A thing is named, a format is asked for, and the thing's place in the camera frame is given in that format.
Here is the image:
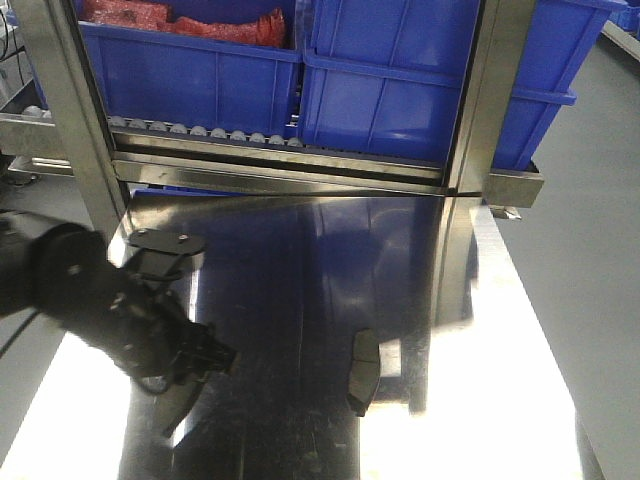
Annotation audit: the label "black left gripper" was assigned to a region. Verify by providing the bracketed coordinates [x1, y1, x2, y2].
[29, 224, 239, 384]

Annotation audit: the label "grey brake pad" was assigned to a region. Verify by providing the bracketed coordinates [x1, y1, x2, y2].
[347, 329, 381, 417]
[156, 380, 205, 438]

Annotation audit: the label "grey roller track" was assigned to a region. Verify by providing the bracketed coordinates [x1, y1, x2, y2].
[107, 116, 304, 148]

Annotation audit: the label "left blue plastic bin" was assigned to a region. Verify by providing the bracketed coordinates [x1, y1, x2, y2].
[75, 1, 302, 136]

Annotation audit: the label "blue plastic bin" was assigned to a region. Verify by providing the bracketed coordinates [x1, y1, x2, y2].
[299, 1, 626, 171]
[75, 1, 302, 136]

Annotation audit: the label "right blue plastic bin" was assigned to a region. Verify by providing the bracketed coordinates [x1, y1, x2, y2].
[299, 1, 626, 171]

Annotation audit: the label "red mesh bags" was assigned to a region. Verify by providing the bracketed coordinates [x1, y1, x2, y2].
[81, 1, 286, 48]

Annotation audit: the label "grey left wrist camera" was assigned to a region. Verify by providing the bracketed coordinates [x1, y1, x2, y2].
[123, 228, 206, 282]

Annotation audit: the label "stainless steel rack frame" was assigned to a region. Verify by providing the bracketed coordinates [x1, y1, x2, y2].
[1, 1, 544, 233]

